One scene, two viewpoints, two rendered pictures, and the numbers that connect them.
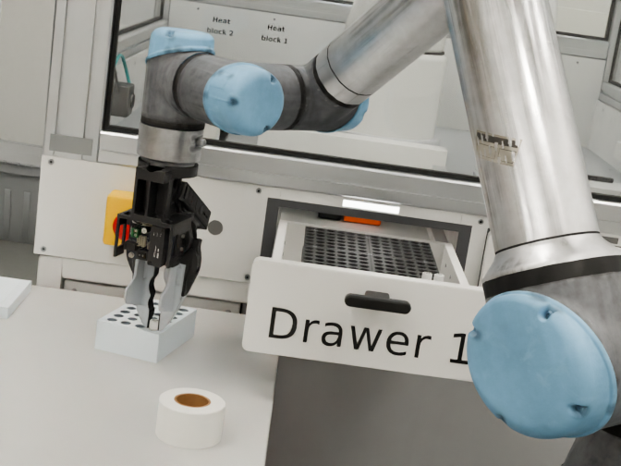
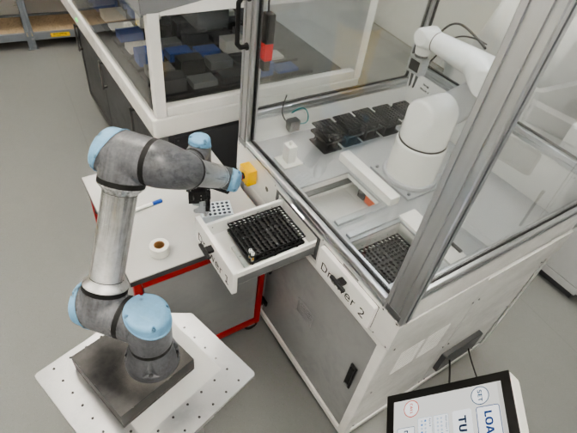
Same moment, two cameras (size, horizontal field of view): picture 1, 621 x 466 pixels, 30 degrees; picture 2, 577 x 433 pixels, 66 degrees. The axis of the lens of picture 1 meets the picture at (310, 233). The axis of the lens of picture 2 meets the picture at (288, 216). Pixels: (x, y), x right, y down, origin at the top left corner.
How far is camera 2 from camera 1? 1.53 m
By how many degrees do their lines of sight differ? 54
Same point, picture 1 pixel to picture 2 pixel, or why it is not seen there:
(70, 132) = (242, 137)
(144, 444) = (146, 247)
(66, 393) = (162, 221)
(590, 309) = (81, 301)
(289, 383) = not seen: hidden behind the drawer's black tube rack
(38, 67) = not seen: hidden behind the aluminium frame
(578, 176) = (100, 266)
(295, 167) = (282, 184)
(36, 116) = not seen: hidden behind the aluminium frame
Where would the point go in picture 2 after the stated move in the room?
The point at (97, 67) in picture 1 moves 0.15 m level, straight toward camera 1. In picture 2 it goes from (246, 121) to (215, 132)
